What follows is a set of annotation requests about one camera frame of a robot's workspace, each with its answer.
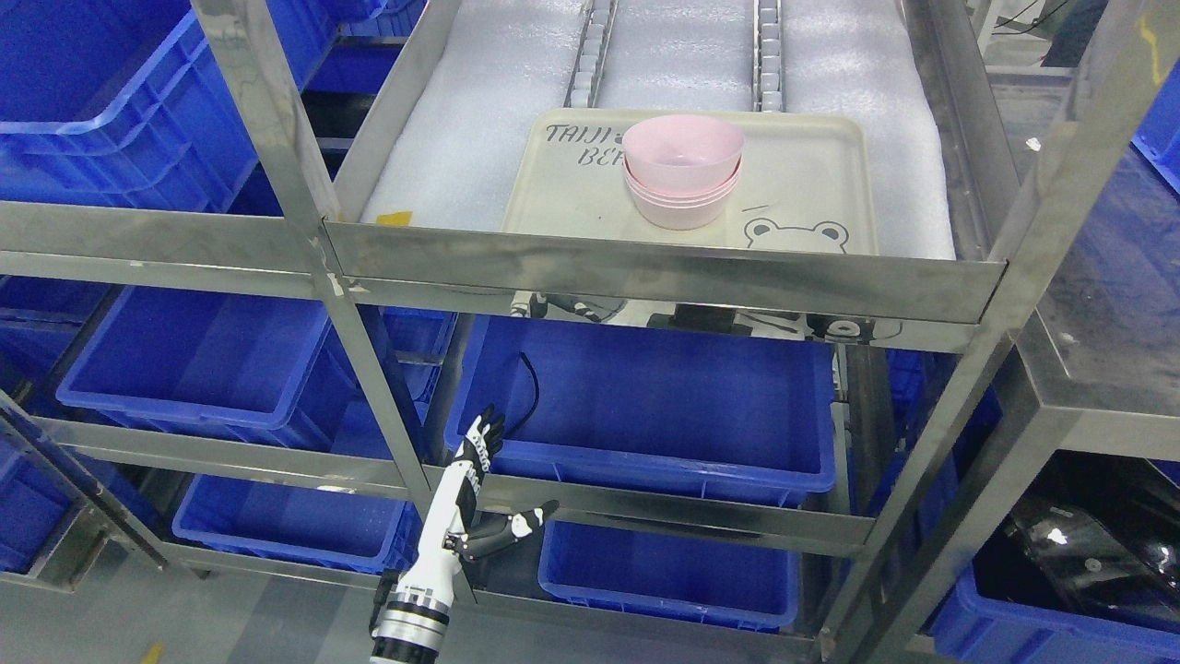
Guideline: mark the blue bin lower centre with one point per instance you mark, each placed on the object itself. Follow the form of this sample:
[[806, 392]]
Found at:
[[693, 580]]

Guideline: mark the white foam sheet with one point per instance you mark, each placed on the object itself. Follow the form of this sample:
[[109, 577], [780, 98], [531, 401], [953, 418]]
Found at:
[[506, 62]]

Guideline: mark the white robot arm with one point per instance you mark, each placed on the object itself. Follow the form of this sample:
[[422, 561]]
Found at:
[[406, 626]]

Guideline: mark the cream plastic tray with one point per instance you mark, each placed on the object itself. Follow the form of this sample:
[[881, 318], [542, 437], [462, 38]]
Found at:
[[804, 185]]

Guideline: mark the blue bin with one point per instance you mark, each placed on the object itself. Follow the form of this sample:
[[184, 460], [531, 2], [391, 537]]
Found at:
[[693, 580], [350, 532], [117, 104]]

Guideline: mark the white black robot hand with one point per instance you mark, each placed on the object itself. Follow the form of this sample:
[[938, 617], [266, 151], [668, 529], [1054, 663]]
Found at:
[[450, 535]]

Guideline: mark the blue bin top left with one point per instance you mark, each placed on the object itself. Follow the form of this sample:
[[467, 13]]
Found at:
[[117, 104]]

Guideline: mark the stack of pink bowls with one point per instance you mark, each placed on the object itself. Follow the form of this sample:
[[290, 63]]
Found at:
[[681, 213]]

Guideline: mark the steel shelf rack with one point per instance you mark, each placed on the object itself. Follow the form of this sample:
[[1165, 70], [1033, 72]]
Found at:
[[976, 309]]

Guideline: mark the blue bin left shelf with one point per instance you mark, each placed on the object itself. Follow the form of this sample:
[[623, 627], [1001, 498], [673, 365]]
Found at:
[[228, 366]]

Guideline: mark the blue bin lower left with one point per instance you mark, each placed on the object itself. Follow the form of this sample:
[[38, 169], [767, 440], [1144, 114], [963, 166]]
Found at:
[[350, 532]]

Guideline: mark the pink plastic bowl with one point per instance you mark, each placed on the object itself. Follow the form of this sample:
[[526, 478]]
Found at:
[[682, 154]]

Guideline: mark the large blue bin middle shelf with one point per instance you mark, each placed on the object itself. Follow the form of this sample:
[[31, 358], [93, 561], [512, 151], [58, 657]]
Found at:
[[708, 416]]

